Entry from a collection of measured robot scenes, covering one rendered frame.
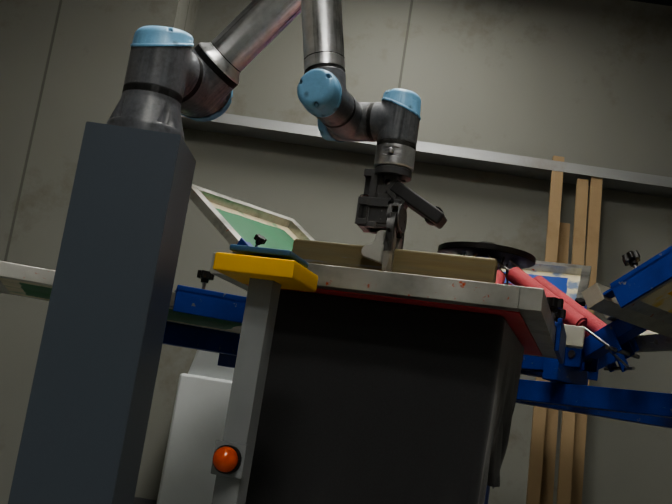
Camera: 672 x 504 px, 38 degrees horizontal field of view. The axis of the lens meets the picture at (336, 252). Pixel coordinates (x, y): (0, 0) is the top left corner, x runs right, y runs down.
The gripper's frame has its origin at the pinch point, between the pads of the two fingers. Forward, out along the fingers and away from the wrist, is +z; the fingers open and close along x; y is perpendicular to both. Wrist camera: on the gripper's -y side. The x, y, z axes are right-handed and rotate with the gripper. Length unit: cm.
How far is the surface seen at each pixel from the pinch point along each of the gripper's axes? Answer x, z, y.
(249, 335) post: 31.7, 16.6, 13.5
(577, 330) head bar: -69, -3, -32
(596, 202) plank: -385, -121, -26
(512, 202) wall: -398, -121, 23
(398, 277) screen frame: 12.7, 2.3, -4.3
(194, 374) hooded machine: -290, 9, 162
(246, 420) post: 31.5, 29.3, 11.9
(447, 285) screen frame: 12.7, 2.9, -12.7
